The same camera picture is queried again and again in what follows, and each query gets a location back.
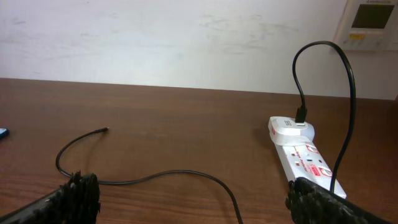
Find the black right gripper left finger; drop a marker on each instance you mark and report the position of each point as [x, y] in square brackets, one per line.
[75, 202]

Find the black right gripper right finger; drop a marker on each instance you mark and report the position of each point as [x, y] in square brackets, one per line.
[309, 203]

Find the blue Galaxy smartphone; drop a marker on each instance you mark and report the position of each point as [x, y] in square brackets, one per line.
[4, 132]

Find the white USB charger adapter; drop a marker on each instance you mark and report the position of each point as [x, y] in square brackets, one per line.
[285, 131]

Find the white power strip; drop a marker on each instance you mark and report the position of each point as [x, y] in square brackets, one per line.
[303, 159]

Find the white wall control panel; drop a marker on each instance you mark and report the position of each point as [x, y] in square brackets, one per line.
[368, 25]

